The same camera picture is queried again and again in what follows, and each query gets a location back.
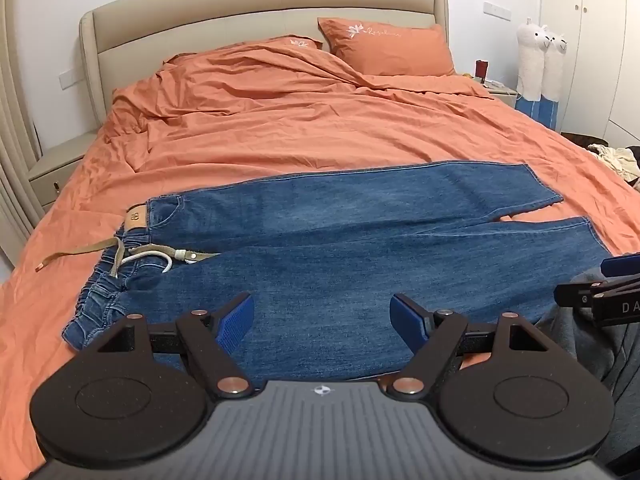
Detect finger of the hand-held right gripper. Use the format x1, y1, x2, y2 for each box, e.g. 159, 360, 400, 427
601, 255, 640, 278
555, 281, 610, 307

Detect orange pillow with script print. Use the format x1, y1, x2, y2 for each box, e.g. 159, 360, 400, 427
317, 17, 456, 77

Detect blue denim pants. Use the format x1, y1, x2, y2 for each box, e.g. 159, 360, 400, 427
34, 160, 617, 382

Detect grey cloth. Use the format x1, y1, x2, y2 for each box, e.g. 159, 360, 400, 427
537, 269, 640, 467

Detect beige padded headboard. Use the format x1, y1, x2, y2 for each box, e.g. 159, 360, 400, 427
78, 0, 452, 127

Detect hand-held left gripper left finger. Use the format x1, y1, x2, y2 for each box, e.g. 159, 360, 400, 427
82, 292, 257, 401

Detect orange duvet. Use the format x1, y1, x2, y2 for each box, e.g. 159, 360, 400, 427
0, 36, 640, 466

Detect white alpaca plush toy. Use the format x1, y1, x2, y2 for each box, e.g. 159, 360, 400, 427
541, 27, 569, 129
515, 17, 551, 117

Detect pile of pale clothes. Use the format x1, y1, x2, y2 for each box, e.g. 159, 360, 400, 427
587, 142, 640, 182

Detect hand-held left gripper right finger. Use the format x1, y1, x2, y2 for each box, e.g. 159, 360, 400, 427
387, 293, 561, 401

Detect small white nightstand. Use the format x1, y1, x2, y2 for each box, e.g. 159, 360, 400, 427
482, 80, 519, 109

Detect white wardrobe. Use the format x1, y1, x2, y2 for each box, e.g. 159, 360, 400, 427
541, 0, 640, 147

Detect beige nightstand with drawer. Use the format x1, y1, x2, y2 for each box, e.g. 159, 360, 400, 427
27, 130, 99, 212

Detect dark brown cloth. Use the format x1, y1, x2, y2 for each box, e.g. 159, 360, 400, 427
560, 131, 609, 150

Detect orange pillow with flower print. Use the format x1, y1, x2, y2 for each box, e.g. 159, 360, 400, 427
220, 35, 324, 56

